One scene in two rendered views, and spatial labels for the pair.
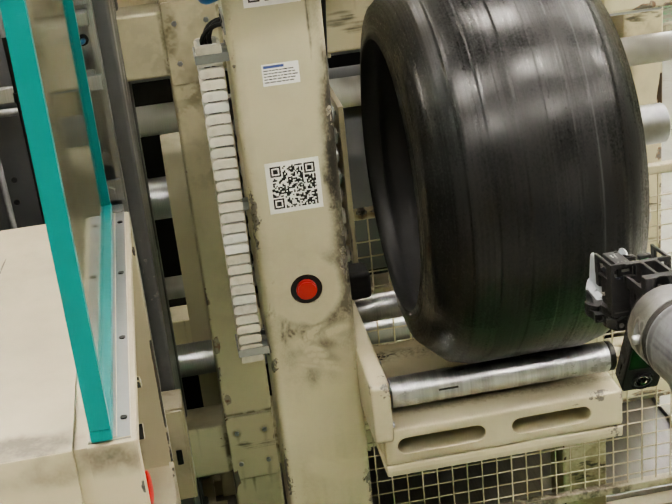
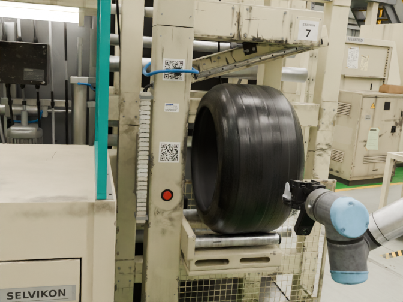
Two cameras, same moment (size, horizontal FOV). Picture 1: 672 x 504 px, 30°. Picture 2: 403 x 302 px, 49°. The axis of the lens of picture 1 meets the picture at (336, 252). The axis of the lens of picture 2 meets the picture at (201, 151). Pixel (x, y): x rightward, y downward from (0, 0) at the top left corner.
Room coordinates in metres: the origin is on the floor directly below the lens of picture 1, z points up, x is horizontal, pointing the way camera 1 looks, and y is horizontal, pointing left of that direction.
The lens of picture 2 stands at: (0.07, 0.14, 1.56)
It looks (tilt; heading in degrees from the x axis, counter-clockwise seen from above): 12 degrees down; 352
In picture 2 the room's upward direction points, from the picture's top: 4 degrees clockwise
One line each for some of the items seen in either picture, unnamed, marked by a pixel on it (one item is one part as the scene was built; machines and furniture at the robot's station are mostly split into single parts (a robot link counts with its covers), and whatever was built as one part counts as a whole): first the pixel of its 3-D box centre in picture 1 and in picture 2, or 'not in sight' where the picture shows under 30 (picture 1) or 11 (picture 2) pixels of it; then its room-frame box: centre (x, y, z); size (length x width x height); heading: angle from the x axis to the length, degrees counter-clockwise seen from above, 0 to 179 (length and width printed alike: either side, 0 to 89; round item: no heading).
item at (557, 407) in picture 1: (496, 413); (233, 256); (1.60, -0.21, 0.84); 0.36 x 0.09 x 0.06; 97
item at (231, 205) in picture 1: (233, 205); (143, 157); (1.65, 0.14, 1.19); 0.05 x 0.04 x 0.48; 7
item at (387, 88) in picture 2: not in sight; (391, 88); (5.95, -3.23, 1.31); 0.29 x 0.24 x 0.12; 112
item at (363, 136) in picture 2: not in sight; (363, 136); (5.95, -2.93, 0.62); 0.91 x 0.58 x 1.25; 112
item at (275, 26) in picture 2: not in sight; (246, 25); (2.05, -0.29, 1.71); 0.61 x 0.25 x 0.15; 97
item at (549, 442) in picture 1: (473, 389); (222, 249); (1.74, -0.20, 0.80); 0.37 x 0.36 x 0.02; 7
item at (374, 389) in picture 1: (359, 351); (180, 227); (1.71, -0.02, 0.90); 0.40 x 0.03 x 0.10; 7
